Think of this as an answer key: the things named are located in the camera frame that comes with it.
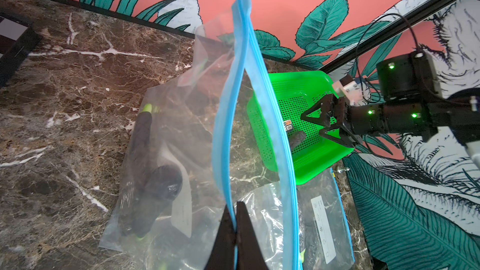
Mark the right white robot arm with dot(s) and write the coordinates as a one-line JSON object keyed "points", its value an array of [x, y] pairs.
{"points": [[460, 113]]}

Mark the clear zip bag blue zipper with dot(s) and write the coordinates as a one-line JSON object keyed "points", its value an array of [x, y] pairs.
{"points": [[324, 239]]}

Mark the white barcode label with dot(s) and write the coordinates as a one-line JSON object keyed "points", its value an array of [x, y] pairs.
{"points": [[288, 126]]}

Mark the eggplant in basket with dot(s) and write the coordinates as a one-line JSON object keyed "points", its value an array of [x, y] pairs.
{"points": [[296, 139]]}

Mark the eggplant with green stem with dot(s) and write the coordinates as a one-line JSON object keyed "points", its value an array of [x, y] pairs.
{"points": [[149, 188]]}

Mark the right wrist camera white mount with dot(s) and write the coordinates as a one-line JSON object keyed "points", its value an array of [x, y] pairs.
{"points": [[350, 88]]}

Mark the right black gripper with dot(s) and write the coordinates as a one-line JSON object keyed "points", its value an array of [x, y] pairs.
{"points": [[407, 84]]}

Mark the right black frame post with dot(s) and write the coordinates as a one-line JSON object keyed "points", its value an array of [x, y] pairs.
{"points": [[395, 28]]}

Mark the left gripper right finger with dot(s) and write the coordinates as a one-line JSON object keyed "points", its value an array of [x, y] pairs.
{"points": [[249, 255]]}

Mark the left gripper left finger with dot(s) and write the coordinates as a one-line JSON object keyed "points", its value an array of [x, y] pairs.
{"points": [[223, 255]]}

